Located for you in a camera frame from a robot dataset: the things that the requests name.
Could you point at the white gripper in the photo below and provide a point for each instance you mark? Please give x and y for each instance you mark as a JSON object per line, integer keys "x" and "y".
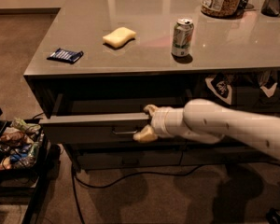
{"x": 159, "y": 122}

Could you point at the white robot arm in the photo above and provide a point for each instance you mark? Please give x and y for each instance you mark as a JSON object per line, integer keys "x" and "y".
{"x": 207, "y": 122}

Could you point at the grey drawer cabinet counter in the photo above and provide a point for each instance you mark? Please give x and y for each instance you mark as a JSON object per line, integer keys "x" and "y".
{"x": 144, "y": 67}

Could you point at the black white snack bag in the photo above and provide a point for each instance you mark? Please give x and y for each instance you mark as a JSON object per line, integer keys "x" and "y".
{"x": 220, "y": 86}

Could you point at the yellow sponge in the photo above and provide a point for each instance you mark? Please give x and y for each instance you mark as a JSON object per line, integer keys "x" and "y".
{"x": 119, "y": 37}

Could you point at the green white soda can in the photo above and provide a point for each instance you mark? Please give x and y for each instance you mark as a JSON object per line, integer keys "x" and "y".
{"x": 182, "y": 36}

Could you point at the blue snack wrapper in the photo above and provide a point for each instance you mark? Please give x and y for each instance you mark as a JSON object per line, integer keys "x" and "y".
{"x": 65, "y": 56}

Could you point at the black tray of snacks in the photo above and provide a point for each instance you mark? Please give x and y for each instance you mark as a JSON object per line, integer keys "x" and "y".
{"x": 21, "y": 144}

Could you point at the large jar of nuts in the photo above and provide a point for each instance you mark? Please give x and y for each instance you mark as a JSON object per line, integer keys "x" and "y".
{"x": 219, "y": 8}

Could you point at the black cart frame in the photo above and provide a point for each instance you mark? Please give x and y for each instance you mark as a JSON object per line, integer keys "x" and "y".
{"x": 30, "y": 187}

